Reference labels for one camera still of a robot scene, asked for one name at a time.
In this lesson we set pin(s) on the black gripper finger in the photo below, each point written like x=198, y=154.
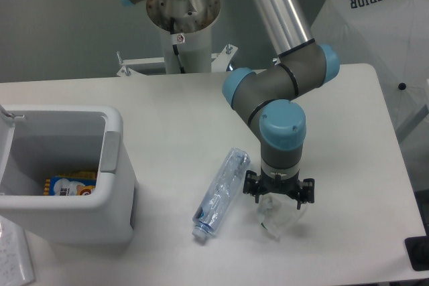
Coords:
x=303, y=192
x=253, y=185

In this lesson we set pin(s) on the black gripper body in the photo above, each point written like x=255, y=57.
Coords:
x=277, y=185

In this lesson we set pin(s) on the clear crushed plastic bottle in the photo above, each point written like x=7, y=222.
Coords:
x=221, y=191

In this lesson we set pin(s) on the clear plastic bag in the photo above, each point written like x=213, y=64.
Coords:
x=277, y=214

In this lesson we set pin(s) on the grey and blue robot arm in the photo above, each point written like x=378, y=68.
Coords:
x=265, y=101

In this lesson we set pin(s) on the white plastic trash can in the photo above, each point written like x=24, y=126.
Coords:
x=41, y=141

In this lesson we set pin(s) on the black device at edge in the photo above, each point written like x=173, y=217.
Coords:
x=417, y=249

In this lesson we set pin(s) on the yellow blue snack package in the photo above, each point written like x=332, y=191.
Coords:
x=77, y=183

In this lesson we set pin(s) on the white umbrella with lettering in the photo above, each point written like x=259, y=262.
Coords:
x=390, y=35

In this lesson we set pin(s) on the white notepad with writing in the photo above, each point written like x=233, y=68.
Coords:
x=16, y=263

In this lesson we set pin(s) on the white metal base bracket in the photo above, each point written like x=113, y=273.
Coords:
x=183, y=63

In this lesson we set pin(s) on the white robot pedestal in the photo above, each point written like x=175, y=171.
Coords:
x=184, y=25

